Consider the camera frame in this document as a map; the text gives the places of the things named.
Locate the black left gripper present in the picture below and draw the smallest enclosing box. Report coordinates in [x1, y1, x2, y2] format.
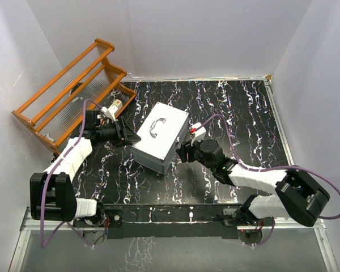
[97, 118, 141, 148]

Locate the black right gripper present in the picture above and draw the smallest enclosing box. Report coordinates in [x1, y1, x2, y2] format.
[177, 135, 215, 172]

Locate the grey metal medicine case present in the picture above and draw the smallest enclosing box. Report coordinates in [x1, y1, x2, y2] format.
[130, 102, 189, 175]

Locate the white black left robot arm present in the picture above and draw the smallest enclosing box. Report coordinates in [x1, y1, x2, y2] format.
[29, 110, 141, 226]

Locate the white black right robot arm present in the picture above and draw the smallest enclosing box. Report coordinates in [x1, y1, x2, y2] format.
[176, 139, 330, 227]

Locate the red white medicine box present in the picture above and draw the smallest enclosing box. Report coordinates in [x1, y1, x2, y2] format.
[109, 99, 124, 114]

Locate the orange wooden rack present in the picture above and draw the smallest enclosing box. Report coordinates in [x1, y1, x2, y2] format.
[12, 39, 137, 154]

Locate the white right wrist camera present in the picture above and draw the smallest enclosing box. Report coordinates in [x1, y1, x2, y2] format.
[189, 122, 206, 143]

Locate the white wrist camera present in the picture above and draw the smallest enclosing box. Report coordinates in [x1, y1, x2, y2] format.
[189, 122, 206, 143]
[100, 104, 122, 121]

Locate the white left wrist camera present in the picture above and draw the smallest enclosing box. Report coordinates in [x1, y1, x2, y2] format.
[100, 104, 122, 121]

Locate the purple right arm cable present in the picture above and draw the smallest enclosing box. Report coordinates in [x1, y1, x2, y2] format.
[195, 113, 340, 248]

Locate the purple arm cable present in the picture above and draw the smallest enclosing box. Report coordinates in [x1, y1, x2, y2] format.
[195, 113, 340, 248]
[40, 99, 105, 249]

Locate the black table front rail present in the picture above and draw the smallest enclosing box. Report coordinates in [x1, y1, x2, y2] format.
[67, 202, 273, 240]

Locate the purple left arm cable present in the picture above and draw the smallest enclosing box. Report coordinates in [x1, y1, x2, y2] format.
[40, 99, 105, 249]

